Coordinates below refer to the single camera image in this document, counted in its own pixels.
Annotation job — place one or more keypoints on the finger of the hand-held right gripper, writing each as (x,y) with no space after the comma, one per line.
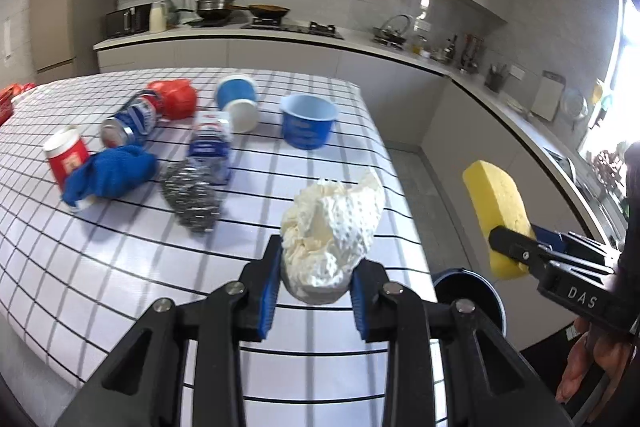
(550,238)
(515,247)

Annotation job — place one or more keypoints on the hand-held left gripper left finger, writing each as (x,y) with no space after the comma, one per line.
(267,302)

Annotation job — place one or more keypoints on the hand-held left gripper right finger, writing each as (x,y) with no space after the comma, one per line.
(362,307)

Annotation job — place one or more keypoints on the yellow sponge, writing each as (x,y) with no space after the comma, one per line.
(492,197)

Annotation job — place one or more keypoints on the dark blue trash bin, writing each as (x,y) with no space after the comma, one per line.
(475,292)

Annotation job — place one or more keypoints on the white paper towel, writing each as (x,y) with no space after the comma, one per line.
(325,227)

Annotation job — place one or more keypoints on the blue plastic bowl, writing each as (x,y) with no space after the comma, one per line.
(305,127)

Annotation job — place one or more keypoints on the blue red soda can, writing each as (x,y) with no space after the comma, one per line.
(132,117)

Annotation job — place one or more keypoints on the person's right hand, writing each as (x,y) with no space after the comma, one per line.
(575,372)

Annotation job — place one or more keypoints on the steel kitchen sink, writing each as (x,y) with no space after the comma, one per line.
(570,167)

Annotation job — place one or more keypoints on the white checked tablecloth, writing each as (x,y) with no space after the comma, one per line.
(150,267)

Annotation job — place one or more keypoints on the steel wool scrubber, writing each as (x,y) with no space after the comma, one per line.
(192,197)

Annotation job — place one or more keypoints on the white cutting board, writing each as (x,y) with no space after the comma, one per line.
(547,97)

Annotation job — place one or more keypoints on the yellow hanging cloth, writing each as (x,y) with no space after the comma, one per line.
(598,92)

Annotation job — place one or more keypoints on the dark knife holder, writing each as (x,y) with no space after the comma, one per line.
(496,79)

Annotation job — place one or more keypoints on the crushed clear plastic bottle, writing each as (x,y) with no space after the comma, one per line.
(210,142)

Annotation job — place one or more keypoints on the blue cloth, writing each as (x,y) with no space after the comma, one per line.
(110,172)

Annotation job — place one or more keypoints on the dark glass bottle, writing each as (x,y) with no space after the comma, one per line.
(451,49)

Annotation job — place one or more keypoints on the blue and white paper cup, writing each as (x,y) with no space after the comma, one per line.
(237,94)

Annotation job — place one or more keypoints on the red crumpled plastic bag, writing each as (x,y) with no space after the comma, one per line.
(175,99)

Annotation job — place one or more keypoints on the red and white paper cup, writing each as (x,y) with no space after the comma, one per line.
(65,162)

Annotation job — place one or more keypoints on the metal kettle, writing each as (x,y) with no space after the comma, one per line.
(392,32)

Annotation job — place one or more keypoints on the black gas stove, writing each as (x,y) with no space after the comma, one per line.
(290,29)

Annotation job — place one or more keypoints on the black wok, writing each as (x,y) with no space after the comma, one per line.
(270,11)

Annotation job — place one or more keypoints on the metal pot with lid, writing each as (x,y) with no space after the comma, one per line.
(215,7)

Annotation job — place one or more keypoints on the white jug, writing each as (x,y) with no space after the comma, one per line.
(158,19)

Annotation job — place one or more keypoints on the black microwave oven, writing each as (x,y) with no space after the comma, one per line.
(125,22)

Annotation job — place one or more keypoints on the red plastic package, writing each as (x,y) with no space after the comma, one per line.
(7,107)

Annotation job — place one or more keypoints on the beige refrigerator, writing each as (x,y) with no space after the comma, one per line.
(60,17)

